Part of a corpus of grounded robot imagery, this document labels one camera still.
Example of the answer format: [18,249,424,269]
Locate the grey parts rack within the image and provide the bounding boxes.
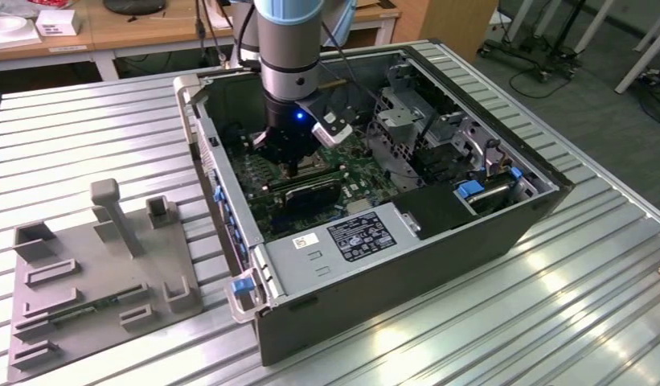
[6,178,207,383]

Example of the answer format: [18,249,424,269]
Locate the blue drive handle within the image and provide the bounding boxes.
[451,180,484,201]

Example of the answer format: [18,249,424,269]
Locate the green RAM stick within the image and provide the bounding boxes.
[47,294,123,323]

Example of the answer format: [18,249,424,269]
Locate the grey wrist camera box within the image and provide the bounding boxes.
[296,94,360,148]

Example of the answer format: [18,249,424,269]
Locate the metal socket cover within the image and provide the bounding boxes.
[296,154,332,179]

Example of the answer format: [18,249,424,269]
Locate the wooden desk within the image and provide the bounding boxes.
[0,0,404,84]

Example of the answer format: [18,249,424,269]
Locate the white cardboard box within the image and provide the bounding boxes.
[34,10,83,38]

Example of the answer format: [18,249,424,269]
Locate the black round monitor base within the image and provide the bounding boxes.
[102,0,168,14]

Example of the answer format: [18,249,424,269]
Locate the black plastic shroud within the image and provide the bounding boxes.
[392,185,484,241]

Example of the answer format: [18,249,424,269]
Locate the green motherboard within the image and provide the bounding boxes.
[224,120,399,242]

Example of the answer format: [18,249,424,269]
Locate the black graphics card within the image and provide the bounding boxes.
[283,179,344,215]

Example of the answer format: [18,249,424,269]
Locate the white foam tray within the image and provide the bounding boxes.
[0,14,42,52]

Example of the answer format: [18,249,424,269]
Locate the wooden cabinet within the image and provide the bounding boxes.
[419,0,497,64]

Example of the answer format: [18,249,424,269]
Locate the black grey PC case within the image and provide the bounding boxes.
[172,43,575,367]

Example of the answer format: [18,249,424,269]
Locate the CPU socket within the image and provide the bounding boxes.
[278,154,335,181]

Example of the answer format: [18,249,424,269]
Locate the silver metal disk bay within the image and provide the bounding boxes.
[372,86,455,184]

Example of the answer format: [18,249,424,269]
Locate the grey power supply unit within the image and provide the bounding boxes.
[252,202,423,309]

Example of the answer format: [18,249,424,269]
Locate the black hanging cable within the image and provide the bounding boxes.
[207,0,228,68]
[194,0,208,65]

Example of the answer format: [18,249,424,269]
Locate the black wheeled stand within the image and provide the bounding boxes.
[477,0,591,84]

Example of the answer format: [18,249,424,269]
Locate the white table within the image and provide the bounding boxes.
[613,0,660,94]

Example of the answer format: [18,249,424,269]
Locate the RAM slot white clips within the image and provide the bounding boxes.
[264,175,341,191]

